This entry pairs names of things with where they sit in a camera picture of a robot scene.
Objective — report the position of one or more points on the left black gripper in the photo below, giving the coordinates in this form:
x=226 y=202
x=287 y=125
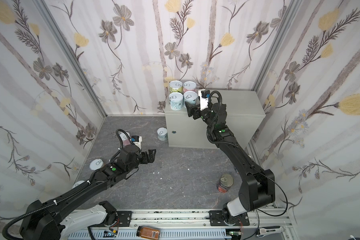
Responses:
x=145 y=156

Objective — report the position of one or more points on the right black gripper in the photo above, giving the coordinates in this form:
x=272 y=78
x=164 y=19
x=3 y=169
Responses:
x=196 y=111

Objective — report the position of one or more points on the teal can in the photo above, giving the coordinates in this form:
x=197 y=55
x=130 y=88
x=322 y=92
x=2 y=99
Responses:
x=176 y=101
x=162 y=134
x=190 y=97

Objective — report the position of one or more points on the pink label can back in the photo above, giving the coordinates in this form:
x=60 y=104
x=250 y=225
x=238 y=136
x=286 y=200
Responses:
x=125 y=137

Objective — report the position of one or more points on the pink label can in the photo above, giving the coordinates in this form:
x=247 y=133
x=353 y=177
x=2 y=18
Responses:
x=189 y=86
x=125 y=137

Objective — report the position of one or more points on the pink label can front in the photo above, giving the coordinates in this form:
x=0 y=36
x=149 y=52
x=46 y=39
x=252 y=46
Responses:
x=189 y=86

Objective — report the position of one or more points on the green label can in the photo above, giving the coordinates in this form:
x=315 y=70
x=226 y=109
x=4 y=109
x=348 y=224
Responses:
x=176 y=87

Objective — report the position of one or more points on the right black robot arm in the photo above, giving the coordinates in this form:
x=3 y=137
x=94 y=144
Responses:
x=258 y=185

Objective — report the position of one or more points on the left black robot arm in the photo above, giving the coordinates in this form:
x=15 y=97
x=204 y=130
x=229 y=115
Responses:
x=43 y=221

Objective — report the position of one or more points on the orange label can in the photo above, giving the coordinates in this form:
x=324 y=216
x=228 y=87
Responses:
x=96 y=164

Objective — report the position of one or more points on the red dark label can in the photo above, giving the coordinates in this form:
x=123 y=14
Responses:
x=224 y=183

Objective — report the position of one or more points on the yellow label can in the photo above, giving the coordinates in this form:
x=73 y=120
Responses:
x=77 y=184

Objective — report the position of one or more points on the orange brown bottle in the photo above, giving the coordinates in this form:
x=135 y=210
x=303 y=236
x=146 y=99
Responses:
x=148 y=233

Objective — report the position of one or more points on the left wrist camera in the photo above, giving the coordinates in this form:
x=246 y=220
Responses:
x=137 y=141

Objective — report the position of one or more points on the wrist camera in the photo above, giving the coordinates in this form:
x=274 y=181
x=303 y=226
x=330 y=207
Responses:
x=137 y=141
x=204 y=98

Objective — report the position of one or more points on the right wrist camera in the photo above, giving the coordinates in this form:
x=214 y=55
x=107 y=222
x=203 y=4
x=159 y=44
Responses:
x=204 y=98

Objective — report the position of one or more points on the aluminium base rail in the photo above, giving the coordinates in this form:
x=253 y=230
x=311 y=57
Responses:
x=190 y=224

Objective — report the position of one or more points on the white handled tool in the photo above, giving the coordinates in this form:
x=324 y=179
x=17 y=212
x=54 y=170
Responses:
x=266 y=231

